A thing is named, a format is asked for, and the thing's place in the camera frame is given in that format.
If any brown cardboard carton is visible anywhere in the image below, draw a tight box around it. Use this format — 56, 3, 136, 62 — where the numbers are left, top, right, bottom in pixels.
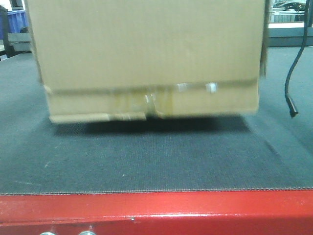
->
25, 0, 268, 123

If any dark grey conveyor belt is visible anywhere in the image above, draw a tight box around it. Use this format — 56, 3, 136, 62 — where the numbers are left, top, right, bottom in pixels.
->
0, 47, 313, 195

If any red conveyor frame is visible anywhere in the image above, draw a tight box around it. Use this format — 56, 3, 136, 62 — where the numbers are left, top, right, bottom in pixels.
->
0, 189, 313, 235

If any distant blue crate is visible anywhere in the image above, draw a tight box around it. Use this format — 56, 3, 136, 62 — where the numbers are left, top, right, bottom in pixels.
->
7, 10, 29, 33

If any black hanging cable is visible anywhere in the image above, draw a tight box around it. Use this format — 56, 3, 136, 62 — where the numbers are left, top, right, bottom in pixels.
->
285, 0, 313, 119

